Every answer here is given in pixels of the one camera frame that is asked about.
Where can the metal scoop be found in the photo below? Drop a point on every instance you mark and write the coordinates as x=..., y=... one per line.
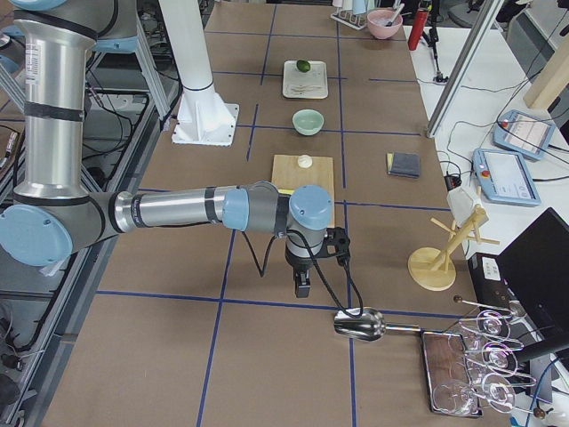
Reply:
x=368, y=324

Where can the wooden mug tree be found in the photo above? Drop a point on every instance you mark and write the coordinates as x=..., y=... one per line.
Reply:
x=432, y=268

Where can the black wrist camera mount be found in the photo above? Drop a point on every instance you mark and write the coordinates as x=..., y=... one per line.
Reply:
x=336, y=244

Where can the blue teach pendant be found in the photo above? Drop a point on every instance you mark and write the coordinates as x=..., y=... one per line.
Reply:
x=504, y=177
x=517, y=131

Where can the wooden cutting board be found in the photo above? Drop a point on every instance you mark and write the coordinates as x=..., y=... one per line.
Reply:
x=287, y=176

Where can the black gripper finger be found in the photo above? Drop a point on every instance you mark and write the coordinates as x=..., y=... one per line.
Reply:
x=302, y=283

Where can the black monitor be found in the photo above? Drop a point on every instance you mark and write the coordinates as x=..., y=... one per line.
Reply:
x=535, y=266

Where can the red cylinder bottle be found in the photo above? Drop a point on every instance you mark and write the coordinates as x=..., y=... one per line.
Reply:
x=418, y=26

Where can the aluminium frame post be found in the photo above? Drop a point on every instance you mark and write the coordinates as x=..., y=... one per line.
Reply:
x=482, y=25

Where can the dark wooden tray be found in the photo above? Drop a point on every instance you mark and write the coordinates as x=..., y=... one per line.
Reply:
x=444, y=362

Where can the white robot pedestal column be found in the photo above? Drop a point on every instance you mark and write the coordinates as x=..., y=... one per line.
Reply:
x=203, y=116

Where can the dark sponge cloth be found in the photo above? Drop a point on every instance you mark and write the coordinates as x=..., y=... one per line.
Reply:
x=403, y=164

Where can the white bear tray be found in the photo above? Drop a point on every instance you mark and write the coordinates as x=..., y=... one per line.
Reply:
x=305, y=85

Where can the blue teach pendant far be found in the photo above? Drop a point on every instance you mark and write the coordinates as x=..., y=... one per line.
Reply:
x=517, y=131

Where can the blue teach pendant near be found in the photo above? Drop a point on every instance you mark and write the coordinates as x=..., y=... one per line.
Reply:
x=504, y=177

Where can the pink bowl with ice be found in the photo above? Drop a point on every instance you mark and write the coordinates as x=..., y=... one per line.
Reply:
x=381, y=25

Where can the green ceramic bowl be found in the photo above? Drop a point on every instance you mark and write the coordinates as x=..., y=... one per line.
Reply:
x=308, y=122

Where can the green lime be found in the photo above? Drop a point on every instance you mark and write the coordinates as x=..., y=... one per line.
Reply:
x=303, y=66

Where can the white wire cup rack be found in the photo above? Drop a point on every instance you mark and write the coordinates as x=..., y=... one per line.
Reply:
x=349, y=19

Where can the clear wine glass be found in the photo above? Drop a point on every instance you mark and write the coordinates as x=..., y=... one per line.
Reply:
x=496, y=357
x=462, y=399
x=489, y=324

